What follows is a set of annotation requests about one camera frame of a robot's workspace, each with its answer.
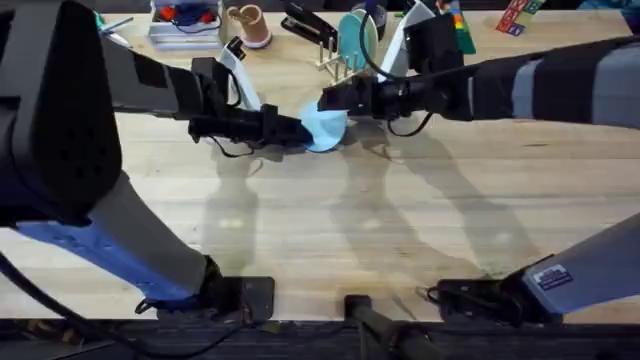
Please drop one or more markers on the black rail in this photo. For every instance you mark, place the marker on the black rail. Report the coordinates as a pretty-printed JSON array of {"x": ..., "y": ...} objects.
[{"x": 500, "y": 345}]

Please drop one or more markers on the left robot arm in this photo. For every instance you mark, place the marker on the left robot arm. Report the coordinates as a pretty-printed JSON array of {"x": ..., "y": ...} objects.
[{"x": 50, "y": 100}]

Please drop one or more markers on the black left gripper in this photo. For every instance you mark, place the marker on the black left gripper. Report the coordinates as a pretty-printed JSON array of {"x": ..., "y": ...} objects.
[{"x": 235, "y": 125}]

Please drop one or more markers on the teal plate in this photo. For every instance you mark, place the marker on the teal plate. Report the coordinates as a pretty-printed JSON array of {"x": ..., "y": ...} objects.
[{"x": 350, "y": 40}]

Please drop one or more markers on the black stand pole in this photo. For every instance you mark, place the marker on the black stand pole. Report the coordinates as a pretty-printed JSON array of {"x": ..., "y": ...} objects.
[{"x": 385, "y": 327}]

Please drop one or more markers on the cream plate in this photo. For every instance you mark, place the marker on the cream plate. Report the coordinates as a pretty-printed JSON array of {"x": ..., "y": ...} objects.
[{"x": 373, "y": 37}]

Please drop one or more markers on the wooden peg rack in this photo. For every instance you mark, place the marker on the wooden peg rack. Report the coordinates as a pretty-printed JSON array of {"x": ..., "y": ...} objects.
[{"x": 332, "y": 65}]

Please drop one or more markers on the tan wooden cup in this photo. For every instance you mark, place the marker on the tan wooden cup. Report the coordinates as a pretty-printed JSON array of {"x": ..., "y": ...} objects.
[{"x": 230, "y": 25}]

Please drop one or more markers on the dark round container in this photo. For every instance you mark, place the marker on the dark round container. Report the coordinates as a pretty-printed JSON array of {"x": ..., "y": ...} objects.
[{"x": 377, "y": 15}]

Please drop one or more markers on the blue cloth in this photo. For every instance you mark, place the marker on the blue cloth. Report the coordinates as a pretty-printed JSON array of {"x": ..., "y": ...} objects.
[{"x": 610, "y": 5}]

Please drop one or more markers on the toy blocks on green board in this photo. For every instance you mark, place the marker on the toy blocks on green board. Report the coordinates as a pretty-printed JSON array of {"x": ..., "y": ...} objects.
[{"x": 462, "y": 30}]

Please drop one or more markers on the left wrist upright plate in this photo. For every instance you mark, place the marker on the left wrist upright plate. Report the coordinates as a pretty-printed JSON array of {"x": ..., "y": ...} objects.
[{"x": 245, "y": 85}]

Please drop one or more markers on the black stapler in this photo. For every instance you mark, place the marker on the black stapler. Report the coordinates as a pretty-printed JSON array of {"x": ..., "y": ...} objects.
[{"x": 307, "y": 25}]

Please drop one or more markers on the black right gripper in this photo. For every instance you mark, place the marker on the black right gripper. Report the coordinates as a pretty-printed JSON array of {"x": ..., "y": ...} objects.
[{"x": 400, "y": 97}]

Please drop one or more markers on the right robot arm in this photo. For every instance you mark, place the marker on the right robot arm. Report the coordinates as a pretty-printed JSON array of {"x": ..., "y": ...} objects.
[{"x": 565, "y": 85}]

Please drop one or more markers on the white box with tools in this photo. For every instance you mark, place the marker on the white box with tools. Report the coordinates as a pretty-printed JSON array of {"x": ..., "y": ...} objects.
[{"x": 182, "y": 32}]

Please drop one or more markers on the red and green toy blocks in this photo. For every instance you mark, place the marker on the red and green toy blocks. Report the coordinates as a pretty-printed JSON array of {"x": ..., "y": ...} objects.
[{"x": 515, "y": 20}]

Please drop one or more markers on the pinkish tan cup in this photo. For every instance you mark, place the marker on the pinkish tan cup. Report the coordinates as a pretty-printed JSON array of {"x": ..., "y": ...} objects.
[{"x": 256, "y": 27}]

